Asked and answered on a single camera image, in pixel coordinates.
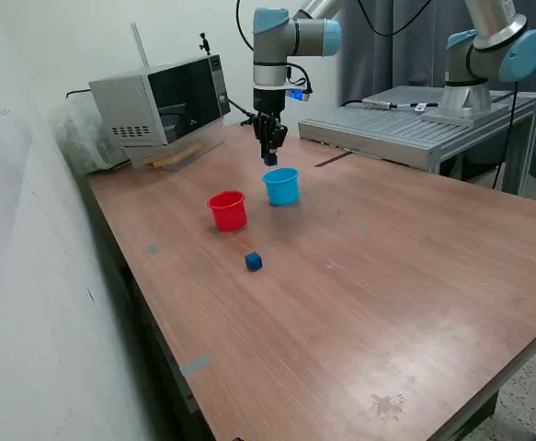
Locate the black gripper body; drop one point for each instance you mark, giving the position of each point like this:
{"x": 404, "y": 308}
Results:
{"x": 270, "y": 101}

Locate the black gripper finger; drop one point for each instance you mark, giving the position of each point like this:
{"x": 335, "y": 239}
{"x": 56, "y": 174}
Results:
{"x": 279, "y": 135}
{"x": 264, "y": 135}

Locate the blue cube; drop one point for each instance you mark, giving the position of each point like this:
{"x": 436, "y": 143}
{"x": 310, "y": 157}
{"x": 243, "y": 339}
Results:
{"x": 253, "y": 261}
{"x": 271, "y": 161}

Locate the aluminium robot base table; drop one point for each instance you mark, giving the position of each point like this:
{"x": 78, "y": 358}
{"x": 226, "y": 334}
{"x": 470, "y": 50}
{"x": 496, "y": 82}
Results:
{"x": 387, "y": 128}

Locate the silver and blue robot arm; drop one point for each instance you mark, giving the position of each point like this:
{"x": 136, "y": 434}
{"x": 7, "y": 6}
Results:
{"x": 272, "y": 46}

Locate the blue plastic cup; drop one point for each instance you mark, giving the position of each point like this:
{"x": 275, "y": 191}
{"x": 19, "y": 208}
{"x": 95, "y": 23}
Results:
{"x": 282, "y": 190}

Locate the clear plastic container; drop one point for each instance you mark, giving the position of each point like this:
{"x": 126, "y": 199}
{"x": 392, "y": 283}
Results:
{"x": 208, "y": 138}

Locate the long tape strip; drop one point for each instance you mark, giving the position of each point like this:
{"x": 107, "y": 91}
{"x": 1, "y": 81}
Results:
{"x": 334, "y": 159}

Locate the red plastic cup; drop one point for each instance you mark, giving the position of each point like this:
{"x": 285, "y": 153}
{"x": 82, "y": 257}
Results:
{"x": 227, "y": 216}

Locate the wooden stick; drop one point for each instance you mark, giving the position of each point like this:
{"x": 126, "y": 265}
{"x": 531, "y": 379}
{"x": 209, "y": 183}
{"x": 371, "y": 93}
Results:
{"x": 175, "y": 157}

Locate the dark grey curtain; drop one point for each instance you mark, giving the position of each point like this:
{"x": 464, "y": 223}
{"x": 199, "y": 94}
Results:
{"x": 387, "y": 59}

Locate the white thin rod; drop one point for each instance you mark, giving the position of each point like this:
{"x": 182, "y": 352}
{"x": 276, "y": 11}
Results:
{"x": 140, "y": 43}

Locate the silver microwave oven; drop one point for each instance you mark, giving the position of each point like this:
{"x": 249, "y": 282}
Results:
{"x": 125, "y": 105}

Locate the translucent plastic bag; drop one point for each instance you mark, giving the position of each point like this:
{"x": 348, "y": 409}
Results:
{"x": 79, "y": 138}

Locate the large tape mark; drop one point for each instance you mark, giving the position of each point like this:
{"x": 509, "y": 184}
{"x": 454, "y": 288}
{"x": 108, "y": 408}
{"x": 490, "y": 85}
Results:
{"x": 195, "y": 365}

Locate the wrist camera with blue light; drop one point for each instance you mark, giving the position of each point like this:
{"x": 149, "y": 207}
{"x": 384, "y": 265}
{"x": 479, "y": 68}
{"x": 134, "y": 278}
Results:
{"x": 299, "y": 94}

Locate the small black camera mount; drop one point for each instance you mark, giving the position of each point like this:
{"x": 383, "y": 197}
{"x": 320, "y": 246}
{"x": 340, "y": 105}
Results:
{"x": 204, "y": 43}

